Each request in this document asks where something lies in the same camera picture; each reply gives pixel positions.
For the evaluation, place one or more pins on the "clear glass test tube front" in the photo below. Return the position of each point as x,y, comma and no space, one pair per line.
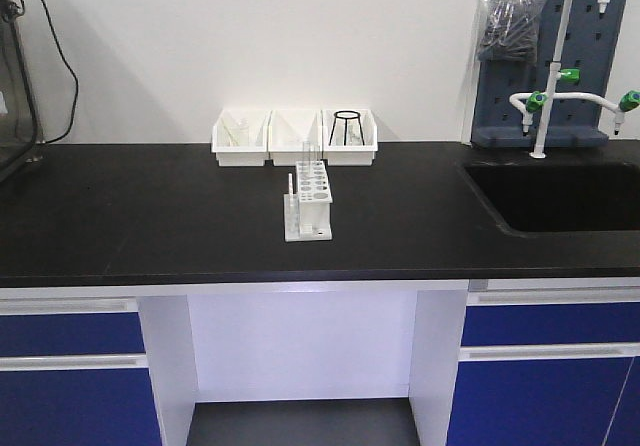
307,150

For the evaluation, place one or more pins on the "white test tube rack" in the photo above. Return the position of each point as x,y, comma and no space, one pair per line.
307,204

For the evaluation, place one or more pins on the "blue grey pegboard drying rack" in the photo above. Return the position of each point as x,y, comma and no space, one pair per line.
590,46

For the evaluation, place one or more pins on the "clear beaker in middle bin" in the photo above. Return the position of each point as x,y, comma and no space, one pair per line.
293,142

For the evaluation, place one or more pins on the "clear beaker in bin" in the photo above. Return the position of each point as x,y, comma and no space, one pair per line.
293,142
242,132

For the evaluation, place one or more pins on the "white right storage bin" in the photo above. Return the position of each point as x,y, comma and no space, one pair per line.
338,155

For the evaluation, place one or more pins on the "white storage bin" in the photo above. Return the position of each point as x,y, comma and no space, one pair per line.
227,153
338,155
295,135

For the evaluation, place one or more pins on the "white middle storage bin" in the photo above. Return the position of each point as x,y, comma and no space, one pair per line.
295,135

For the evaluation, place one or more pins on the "clear flask in right bin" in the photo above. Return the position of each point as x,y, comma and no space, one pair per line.
353,138

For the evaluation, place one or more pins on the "white left storage bin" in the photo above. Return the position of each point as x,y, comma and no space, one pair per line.
227,153

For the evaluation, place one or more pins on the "clear beaker in left bin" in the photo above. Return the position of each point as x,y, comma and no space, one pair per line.
242,132

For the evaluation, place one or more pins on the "black lab sink basin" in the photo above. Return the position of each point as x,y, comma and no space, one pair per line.
530,199

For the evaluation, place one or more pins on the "white gooseneck lab faucet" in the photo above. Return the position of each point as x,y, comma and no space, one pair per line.
528,103

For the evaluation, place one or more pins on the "blue upper right drawer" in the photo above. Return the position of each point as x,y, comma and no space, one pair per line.
508,318

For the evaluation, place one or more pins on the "blue drawer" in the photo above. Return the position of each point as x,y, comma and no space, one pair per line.
508,318
53,327

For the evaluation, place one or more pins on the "clear plastic bag black pegs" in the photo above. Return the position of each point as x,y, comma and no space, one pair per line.
511,31

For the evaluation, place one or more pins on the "blue upper left drawer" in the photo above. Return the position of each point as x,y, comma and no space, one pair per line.
53,327

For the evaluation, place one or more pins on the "blue lower left cabinet door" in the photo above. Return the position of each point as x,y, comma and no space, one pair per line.
90,399

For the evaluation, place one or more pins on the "blue cabinet door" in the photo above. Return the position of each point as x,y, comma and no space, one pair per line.
580,394
90,399

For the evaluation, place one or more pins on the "blue lower right cabinet door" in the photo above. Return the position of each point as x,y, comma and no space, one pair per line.
580,394

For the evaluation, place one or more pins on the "black wire tripod stand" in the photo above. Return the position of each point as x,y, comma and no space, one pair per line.
348,118

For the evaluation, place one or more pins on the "glass enclosure at left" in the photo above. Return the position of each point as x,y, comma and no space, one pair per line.
20,128

